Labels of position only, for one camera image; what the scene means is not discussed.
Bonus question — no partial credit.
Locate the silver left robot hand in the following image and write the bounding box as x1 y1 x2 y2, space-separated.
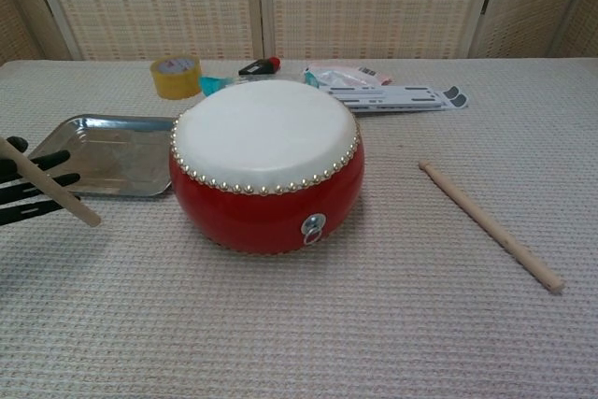
0 135 82 228

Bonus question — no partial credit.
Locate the white folding stand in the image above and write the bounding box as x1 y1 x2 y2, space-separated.
321 83 470 116

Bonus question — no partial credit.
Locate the teal snack packet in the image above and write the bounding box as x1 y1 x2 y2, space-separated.
198 74 235 95

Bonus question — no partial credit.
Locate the black red marker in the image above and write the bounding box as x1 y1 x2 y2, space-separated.
237 56 283 77

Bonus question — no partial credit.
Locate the woven folding screen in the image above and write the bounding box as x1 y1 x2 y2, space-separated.
0 0 598 63

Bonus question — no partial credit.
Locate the yellow packing tape roll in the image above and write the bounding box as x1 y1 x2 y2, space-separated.
149 54 203 101

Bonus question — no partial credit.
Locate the clear plastic packet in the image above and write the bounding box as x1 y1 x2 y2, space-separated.
301 61 393 90

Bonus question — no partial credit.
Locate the stainless steel tray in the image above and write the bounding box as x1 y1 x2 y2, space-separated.
25 113 177 199

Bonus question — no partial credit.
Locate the red drum with white skin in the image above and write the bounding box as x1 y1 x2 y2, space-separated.
168 79 367 257

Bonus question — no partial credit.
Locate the white woven tablecloth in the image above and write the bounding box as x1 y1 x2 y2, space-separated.
0 58 598 399

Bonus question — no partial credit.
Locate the wooden drumstick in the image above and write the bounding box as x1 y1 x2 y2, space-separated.
0 136 103 228
418 159 566 296

